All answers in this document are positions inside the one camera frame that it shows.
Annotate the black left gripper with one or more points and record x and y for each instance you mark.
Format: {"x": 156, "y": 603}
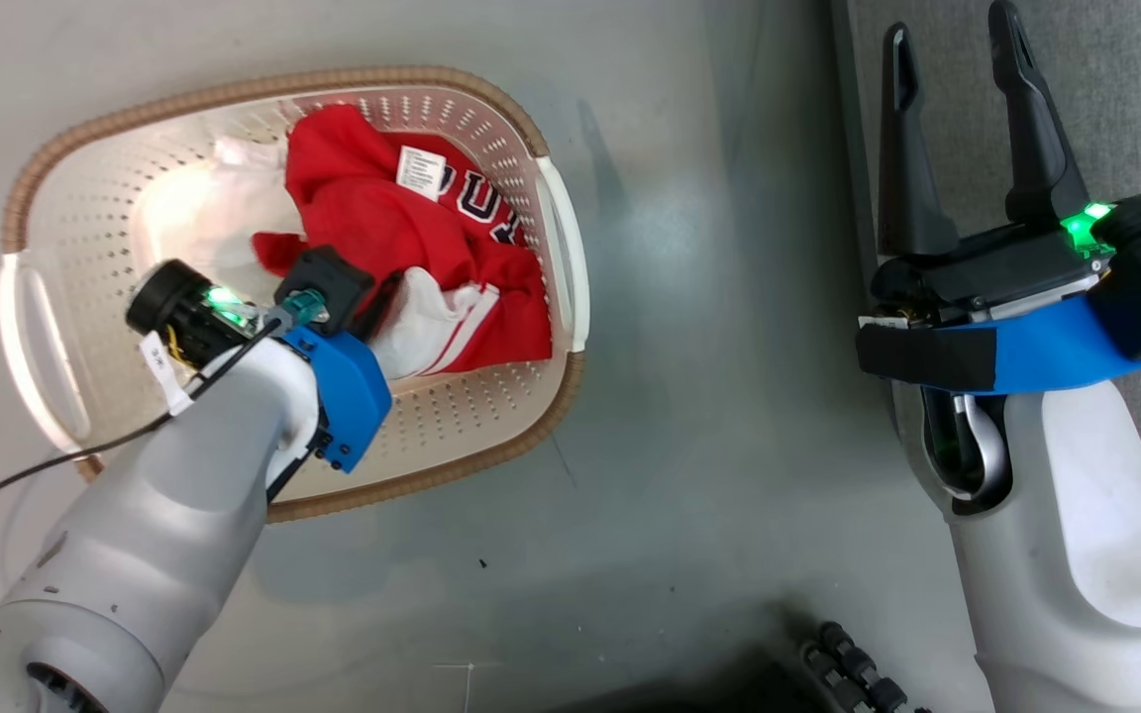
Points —
{"x": 179, "y": 307}

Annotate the white cloth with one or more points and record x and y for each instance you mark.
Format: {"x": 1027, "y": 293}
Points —
{"x": 204, "y": 213}

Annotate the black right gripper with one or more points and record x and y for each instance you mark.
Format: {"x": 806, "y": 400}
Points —
{"x": 986, "y": 269}

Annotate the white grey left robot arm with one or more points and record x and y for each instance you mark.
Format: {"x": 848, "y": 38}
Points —
{"x": 155, "y": 535}

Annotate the black tape strip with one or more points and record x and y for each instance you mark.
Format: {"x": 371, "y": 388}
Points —
{"x": 927, "y": 356}

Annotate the white paper tag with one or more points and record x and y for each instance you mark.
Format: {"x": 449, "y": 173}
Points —
{"x": 159, "y": 371}

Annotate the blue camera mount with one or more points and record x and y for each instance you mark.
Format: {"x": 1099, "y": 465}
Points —
{"x": 1056, "y": 352}
{"x": 348, "y": 386}

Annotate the blue right camera mount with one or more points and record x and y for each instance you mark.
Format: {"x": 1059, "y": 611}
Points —
{"x": 1056, "y": 352}

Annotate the white perforated laundry basket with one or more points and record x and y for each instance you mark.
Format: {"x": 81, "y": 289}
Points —
{"x": 471, "y": 416}

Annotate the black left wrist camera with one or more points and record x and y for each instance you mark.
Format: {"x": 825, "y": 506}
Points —
{"x": 328, "y": 282}

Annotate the blue left camera mount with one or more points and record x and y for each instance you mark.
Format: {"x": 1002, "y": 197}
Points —
{"x": 348, "y": 386}

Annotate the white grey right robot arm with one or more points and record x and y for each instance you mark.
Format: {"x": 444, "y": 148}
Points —
{"x": 1076, "y": 555}

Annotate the red and white garment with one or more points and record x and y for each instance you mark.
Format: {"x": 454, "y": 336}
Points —
{"x": 363, "y": 188}

